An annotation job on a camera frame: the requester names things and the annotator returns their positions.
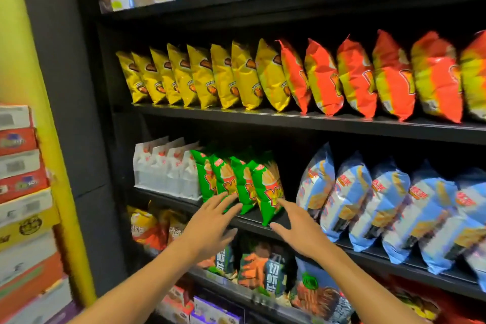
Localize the person's right hand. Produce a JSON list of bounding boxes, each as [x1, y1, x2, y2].
[[269, 198, 335, 260]]

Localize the person's left hand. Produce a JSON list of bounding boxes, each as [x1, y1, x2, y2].
[[178, 192, 244, 264]]

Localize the dark shrimp chip bags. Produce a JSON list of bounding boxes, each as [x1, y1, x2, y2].
[[237, 235, 293, 298], [197, 240, 240, 279], [291, 255, 354, 324]]

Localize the tan snack bag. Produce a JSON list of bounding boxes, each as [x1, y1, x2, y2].
[[167, 210, 189, 244]]

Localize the row of green snack bags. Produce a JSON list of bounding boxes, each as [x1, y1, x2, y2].
[[190, 149, 286, 226]]

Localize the orange yellow snack bag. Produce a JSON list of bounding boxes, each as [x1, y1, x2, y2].
[[128, 206, 170, 251]]

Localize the row of plain white bags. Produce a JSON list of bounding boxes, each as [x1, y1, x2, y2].
[[133, 136, 202, 201]]

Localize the black metal shelf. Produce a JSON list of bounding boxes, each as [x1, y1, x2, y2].
[[72, 0, 486, 324]]

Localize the row of orange chip bags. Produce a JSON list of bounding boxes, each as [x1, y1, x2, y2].
[[387, 274, 486, 324]]

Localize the row of yellow chip bags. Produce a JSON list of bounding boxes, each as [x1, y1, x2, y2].
[[115, 37, 291, 112]]

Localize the row of orange snack bags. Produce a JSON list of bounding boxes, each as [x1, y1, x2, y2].
[[277, 29, 486, 124]]

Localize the person's left forearm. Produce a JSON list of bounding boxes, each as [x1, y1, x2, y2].
[[68, 240, 210, 324]]

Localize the person's right forearm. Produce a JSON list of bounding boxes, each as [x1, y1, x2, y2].
[[307, 242, 430, 324]]

